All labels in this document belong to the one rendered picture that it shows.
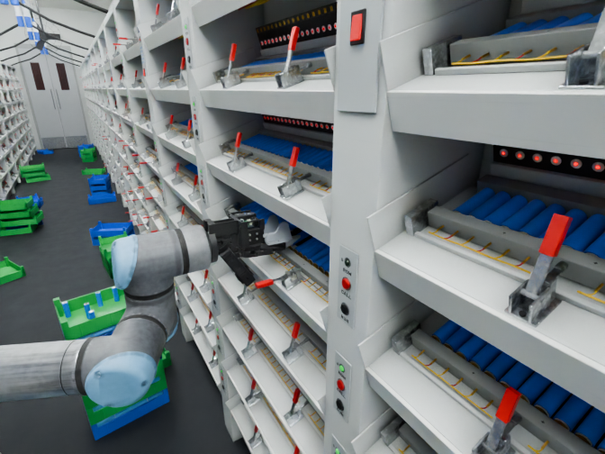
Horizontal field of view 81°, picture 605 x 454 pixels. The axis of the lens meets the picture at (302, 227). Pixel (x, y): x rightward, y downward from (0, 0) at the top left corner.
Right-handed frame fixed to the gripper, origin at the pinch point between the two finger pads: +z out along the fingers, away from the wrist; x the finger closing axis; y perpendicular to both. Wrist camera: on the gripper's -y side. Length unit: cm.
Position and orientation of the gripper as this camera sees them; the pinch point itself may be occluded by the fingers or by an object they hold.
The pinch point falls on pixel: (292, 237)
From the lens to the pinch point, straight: 82.6
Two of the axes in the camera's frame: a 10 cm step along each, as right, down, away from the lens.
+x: -5.3, -3.1, 7.9
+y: 0.2, -9.4, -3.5
